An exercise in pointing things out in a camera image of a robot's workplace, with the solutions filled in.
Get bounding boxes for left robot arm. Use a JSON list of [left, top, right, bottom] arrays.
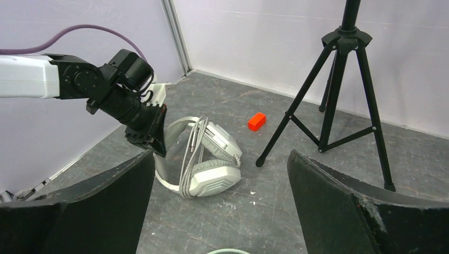
[[1, 49, 167, 157]]

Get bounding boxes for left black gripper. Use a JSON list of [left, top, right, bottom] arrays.
[[124, 104, 167, 157]]

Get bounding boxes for red small block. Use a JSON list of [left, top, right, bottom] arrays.
[[247, 112, 266, 132]]

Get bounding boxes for white grey headphones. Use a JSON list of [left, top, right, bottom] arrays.
[[154, 116, 243, 198]]

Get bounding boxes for green headphones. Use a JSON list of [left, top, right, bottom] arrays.
[[207, 248, 250, 254]]

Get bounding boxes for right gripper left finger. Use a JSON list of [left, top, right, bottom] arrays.
[[1, 151, 155, 253]]

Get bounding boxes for black music stand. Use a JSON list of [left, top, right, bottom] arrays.
[[255, 0, 397, 193]]

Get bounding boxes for white headphone cable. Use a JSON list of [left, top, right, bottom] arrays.
[[178, 116, 210, 199]]

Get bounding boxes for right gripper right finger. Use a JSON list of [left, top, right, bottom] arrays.
[[287, 150, 448, 253]]

